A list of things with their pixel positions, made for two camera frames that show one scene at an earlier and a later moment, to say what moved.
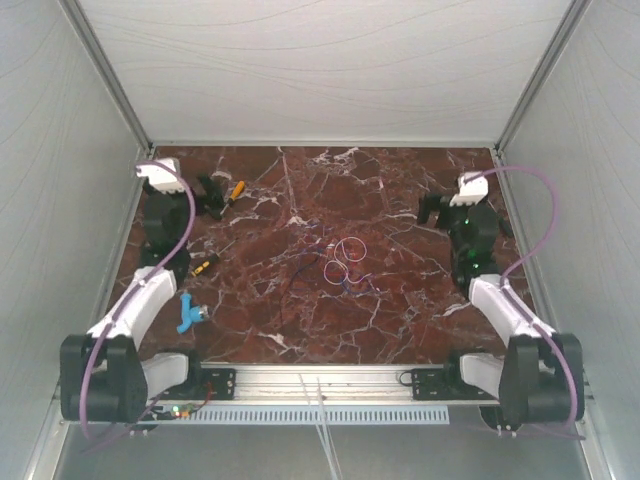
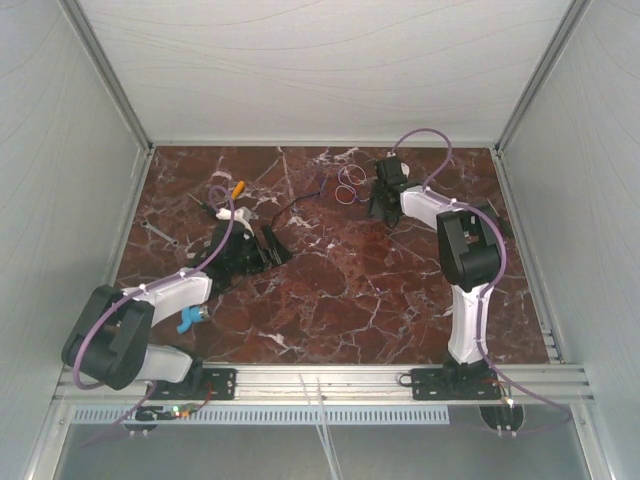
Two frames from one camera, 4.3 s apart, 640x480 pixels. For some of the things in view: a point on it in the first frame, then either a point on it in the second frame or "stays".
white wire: x=340 y=262 -> x=345 y=203
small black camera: x=204 y=383 stays
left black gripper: x=213 y=200 -> x=265 y=263
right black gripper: x=431 y=202 -> x=375 y=211
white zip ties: x=324 y=434 stays
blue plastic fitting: x=191 y=314 stays
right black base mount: x=447 y=384 stays
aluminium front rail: x=324 y=383 stays
